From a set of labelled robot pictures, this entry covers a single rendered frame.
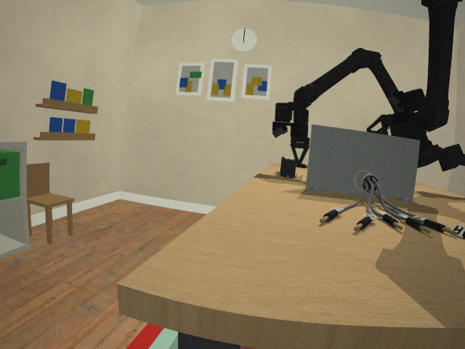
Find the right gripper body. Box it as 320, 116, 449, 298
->
291, 122, 310, 145

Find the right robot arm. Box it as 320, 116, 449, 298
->
272, 48, 439, 153

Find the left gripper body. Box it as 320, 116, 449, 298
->
383, 114, 414, 137

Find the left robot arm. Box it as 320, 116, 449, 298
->
388, 0, 463, 132

